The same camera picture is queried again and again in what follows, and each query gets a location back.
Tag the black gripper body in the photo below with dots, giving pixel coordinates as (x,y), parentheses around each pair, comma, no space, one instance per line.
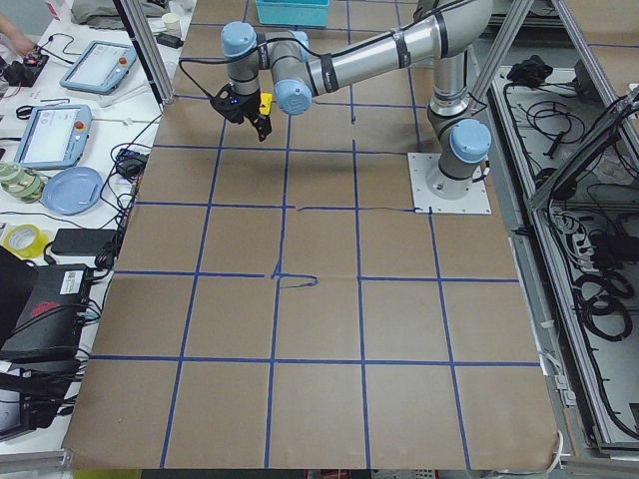
(249,107)

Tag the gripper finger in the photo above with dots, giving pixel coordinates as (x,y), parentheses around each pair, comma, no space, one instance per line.
(263,126)

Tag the yellow toy beetle car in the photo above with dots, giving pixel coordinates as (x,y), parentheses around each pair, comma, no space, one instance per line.
(266,103)

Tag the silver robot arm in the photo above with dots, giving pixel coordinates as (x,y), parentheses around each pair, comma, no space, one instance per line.
(441,32)

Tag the paper cup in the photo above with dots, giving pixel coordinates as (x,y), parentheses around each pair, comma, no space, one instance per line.
(172,24)

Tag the teal plastic storage bin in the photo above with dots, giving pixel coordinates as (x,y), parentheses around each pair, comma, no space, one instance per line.
(310,13)

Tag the upper teach pendant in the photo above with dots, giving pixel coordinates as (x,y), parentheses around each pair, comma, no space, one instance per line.
(100,68)

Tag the teach pendant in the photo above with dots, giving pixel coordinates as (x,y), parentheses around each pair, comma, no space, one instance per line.
(100,68)
(55,137)

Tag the blue plastic plate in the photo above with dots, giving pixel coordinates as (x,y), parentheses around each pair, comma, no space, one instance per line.
(72,191)

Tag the lower teach pendant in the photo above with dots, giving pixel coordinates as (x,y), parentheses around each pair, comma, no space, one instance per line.
(55,137)

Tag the black power adapter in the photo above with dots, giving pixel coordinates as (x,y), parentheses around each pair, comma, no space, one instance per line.
(81,242)

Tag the green tape rolls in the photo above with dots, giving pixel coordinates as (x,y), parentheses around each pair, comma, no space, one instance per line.
(22,184)

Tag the yellow tape roll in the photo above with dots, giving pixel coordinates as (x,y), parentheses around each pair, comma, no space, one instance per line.
(26,241)

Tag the black laptop computer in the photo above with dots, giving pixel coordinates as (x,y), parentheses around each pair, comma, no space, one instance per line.
(41,307)

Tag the aluminium frame post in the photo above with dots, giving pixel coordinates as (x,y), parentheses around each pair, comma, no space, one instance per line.
(142,38)

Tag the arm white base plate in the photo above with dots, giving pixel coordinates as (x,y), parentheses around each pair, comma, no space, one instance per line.
(434,193)

